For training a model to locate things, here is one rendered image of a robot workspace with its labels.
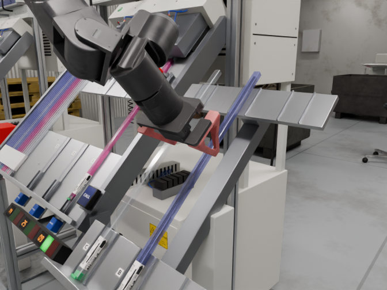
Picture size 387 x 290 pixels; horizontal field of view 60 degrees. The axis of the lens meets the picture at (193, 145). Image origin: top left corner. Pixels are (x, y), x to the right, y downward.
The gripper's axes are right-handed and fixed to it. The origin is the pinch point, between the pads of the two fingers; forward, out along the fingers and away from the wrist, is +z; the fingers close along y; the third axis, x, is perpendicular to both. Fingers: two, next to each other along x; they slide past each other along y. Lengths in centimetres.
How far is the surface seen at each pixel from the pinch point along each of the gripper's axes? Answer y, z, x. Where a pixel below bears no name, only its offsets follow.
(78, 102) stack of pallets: 380, 163, -96
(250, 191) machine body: 25, 66, -20
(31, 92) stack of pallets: 377, 109, -64
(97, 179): 33.6, 12.2, 10.6
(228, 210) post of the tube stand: -3.6, 14.1, 4.6
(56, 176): 51, 13, 15
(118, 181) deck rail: 27.0, 12.8, 8.6
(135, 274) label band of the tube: -1.0, 3.6, 22.6
